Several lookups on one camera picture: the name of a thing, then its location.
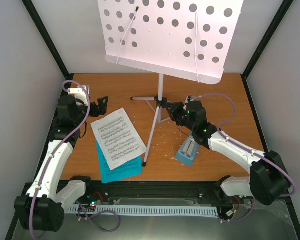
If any blue sheet music page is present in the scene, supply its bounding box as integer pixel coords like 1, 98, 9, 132
96, 141, 142, 184

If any white sheet music page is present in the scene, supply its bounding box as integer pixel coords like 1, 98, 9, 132
91, 108, 147, 170

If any light blue cable duct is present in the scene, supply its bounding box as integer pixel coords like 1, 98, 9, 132
64, 202, 220, 218

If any black corner post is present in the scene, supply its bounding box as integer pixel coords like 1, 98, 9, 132
241, 0, 296, 78
21, 0, 74, 81

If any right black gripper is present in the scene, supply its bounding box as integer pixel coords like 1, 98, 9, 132
164, 101, 195, 132

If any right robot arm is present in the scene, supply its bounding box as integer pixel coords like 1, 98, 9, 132
163, 100, 292, 206

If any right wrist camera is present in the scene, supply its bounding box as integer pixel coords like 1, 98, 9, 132
185, 95, 195, 104

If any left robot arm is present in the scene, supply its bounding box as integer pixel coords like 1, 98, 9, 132
14, 95, 109, 232

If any white perforated music stand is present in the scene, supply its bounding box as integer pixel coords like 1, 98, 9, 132
96, 0, 246, 168

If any left black corner post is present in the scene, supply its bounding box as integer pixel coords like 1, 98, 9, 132
21, 0, 74, 81

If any blue metronome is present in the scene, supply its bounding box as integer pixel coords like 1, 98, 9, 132
175, 134, 200, 166

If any right black corner post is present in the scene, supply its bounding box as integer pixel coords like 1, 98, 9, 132
241, 0, 296, 78

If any black aluminium frame rail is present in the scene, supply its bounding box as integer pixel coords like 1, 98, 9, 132
22, 180, 290, 208

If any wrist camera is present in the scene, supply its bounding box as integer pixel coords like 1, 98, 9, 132
185, 95, 195, 104
68, 85, 90, 106

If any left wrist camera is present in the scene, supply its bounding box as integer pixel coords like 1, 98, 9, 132
68, 85, 90, 106

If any metal base plate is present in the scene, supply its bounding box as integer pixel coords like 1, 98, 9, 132
12, 196, 298, 240

